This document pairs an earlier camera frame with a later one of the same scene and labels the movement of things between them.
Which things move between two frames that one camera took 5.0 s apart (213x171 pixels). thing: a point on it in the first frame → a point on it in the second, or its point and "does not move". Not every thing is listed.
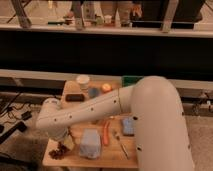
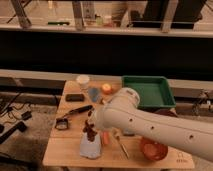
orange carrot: [105, 134] does not move
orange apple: [106, 88] does not move
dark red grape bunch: [59, 153] → [88, 129]
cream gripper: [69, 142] → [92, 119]
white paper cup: [83, 81] does not move
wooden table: [107, 142] does not move
